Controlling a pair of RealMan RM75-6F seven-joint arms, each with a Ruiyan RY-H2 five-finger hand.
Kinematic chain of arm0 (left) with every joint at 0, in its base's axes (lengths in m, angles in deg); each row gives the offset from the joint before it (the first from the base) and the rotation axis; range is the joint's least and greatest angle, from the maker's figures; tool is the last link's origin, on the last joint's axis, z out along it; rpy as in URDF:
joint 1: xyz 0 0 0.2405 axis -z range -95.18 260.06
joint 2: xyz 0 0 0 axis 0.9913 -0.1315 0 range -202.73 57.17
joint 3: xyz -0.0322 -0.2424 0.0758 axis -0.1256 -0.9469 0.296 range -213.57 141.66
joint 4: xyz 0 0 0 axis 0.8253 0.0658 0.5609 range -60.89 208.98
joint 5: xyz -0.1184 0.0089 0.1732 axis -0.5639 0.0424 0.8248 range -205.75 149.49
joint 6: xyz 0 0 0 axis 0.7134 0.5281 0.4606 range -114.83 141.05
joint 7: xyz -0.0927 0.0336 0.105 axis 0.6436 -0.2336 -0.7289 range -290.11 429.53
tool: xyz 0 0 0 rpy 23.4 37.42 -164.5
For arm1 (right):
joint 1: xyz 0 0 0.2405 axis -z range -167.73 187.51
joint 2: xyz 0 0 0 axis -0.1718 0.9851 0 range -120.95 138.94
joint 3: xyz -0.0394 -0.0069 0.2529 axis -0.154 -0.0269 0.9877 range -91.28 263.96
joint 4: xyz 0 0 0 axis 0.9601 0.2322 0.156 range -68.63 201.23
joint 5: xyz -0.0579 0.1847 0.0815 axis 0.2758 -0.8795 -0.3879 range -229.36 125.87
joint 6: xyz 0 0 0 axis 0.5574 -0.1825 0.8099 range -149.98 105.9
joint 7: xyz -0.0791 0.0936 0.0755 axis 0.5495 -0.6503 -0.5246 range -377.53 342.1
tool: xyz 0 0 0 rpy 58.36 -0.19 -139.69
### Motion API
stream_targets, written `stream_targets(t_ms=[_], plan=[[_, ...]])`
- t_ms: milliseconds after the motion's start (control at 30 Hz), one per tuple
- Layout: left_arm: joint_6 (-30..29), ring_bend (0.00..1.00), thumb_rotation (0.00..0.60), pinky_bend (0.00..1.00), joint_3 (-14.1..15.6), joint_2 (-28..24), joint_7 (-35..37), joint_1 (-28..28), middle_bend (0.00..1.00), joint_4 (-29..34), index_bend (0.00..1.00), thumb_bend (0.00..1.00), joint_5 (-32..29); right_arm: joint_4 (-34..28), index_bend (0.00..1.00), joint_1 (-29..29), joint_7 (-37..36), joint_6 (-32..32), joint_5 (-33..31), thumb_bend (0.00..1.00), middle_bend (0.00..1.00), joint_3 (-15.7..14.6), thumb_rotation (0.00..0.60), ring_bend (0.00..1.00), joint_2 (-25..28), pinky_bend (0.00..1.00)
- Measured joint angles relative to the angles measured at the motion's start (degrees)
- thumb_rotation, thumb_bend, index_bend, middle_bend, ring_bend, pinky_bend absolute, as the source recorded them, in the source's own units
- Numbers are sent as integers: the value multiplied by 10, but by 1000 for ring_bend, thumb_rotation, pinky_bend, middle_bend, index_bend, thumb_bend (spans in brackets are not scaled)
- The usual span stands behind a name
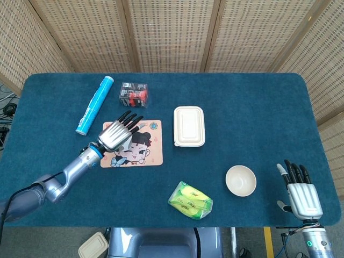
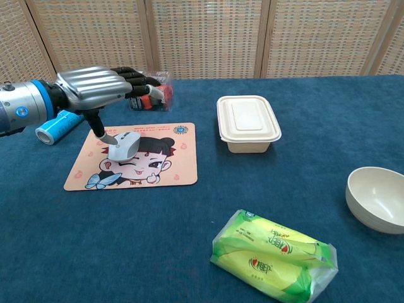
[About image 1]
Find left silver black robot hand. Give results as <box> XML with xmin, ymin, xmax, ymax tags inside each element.
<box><xmin>97</xmin><ymin>110</ymin><xmax>147</xmax><ymax>153</ymax></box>

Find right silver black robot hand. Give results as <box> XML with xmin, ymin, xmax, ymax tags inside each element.
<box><xmin>276</xmin><ymin>159</ymin><xmax>324</xmax><ymax>221</ymax></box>

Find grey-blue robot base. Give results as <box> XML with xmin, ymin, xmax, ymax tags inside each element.
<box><xmin>107</xmin><ymin>227</ymin><xmax>224</xmax><ymax>258</ymax></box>

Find pink cartoon girl mouse pad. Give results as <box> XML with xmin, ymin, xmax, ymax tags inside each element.
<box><xmin>100</xmin><ymin>119</ymin><xmax>164</xmax><ymax>169</ymax></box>

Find blue cylindrical tube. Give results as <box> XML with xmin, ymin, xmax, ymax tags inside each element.
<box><xmin>75</xmin><ymin>75</ymin><xmax>114</xmax><ymax>137</ymax></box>

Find black red clear-wrapped box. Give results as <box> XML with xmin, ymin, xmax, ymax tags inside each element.
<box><xmin>118</xmin><ymin>81</ymin><xmax>150</xmax><ymax>110</ymax></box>

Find beige round bowl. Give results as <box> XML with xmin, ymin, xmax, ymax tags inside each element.
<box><xmin>225</xmin><ymin>165</ymin><xmax>257</xmax><ymax>197</ymax></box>

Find white lidded lunch box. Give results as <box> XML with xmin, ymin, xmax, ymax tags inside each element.
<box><xmin>173</xmin><ymin>106</ymin><xmax>206</xmax><ymax>147</ymax></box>

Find metal table leg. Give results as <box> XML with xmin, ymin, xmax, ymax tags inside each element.
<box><xmin>230</xmin><ymin>227</ymin><xmax>238</xmax><ymax>258</ymax></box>

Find blue table cloth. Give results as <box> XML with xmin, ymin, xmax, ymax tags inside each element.
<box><xmin>0</xmin><ymin>72</ymin><xmax>342</xmax><ymax>228</ymax></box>

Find green snack packet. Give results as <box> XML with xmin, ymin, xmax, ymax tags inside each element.
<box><xmin>168</xmin><ymin>181</ymin><xmax>213</xmax><ymax>220</ymax></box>

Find beige lidded lunch box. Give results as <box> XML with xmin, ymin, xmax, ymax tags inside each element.
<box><xmin>78</xmin><ymin>232</ymin><xmax>110</xmax><ymax>258</ymax></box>

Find woven bamboo folding screen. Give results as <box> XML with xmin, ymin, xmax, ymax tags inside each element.
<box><xmin>0</xmin><ymin>0</ymin><xmax>344</xmax><ymax>201</ymax></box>

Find black floor cables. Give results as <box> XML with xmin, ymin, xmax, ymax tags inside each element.
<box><xmin>0</xmin><ymin>83</ymin><xmax>21</xmax><ymax>151</ymax></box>

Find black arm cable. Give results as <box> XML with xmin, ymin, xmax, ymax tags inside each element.
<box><xmin>0</xmin><ymin>173</ymin><xmax>64</xmax><ymax>237</ymax></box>

